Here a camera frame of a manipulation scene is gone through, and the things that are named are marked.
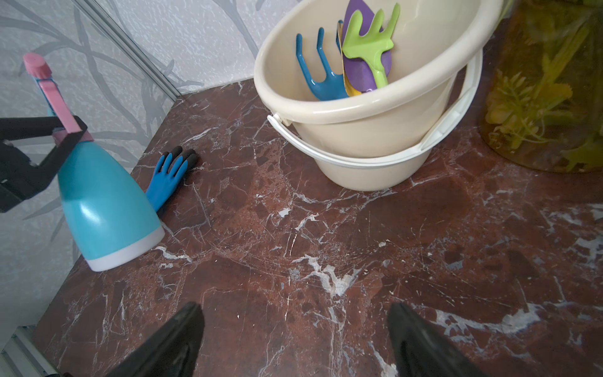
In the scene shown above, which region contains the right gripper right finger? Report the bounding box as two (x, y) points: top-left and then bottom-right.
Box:
(387, 303), (487, 377)

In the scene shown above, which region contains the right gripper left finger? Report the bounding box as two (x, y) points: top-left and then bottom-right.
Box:
(108, 302), (205, 376)

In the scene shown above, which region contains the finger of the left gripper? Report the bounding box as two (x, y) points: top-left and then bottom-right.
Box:
(1, 116), (87, 213)

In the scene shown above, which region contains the teal spray bottle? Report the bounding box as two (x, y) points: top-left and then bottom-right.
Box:
(23, 53), (165, 272)

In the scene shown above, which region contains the cream plastic bucket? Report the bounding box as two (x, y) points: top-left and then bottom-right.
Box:
(254, 1), (503, 191)

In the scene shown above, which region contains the yellow shovel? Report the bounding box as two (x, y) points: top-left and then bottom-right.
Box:
(336, 20), (361, 97)

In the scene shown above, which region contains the blue fork yellow handle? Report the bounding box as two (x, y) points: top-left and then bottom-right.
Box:
(295, 27), (350, 102)

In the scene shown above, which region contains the purple trowel pink handle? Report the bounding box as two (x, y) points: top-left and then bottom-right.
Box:
(342, 1), (393, 93)

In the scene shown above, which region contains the green hand rake wooden handle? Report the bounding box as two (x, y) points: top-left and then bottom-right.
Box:
(342, 3), (400, 88)

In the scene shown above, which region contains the blue gardening glove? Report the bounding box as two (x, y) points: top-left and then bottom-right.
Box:
(145, 145), (199, 212)

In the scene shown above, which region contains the potted green plant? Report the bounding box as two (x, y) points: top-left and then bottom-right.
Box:
(479, 1), (602, 173)

